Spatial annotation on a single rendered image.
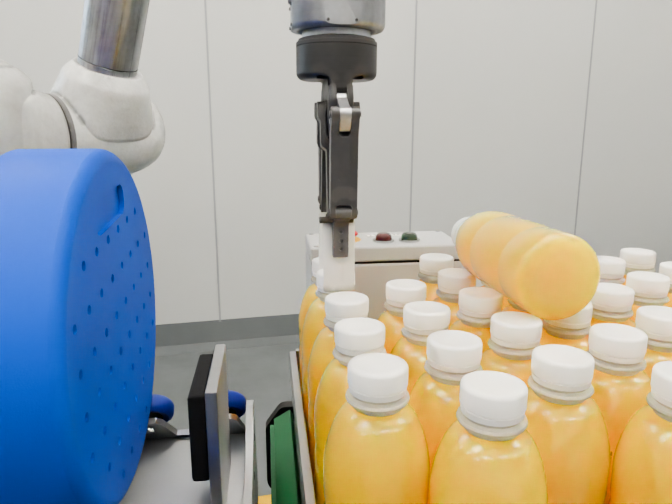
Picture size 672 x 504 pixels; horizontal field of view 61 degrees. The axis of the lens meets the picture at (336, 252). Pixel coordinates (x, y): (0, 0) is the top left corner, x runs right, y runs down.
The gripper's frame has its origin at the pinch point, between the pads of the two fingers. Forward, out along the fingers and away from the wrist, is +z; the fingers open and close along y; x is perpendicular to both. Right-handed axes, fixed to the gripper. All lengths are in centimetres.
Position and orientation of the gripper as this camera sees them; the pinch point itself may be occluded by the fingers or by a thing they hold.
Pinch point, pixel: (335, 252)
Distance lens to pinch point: 57.1
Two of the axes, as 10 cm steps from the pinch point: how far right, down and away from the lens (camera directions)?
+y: 1.2, 2.2, -9.7
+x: 9.9, -0.2, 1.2
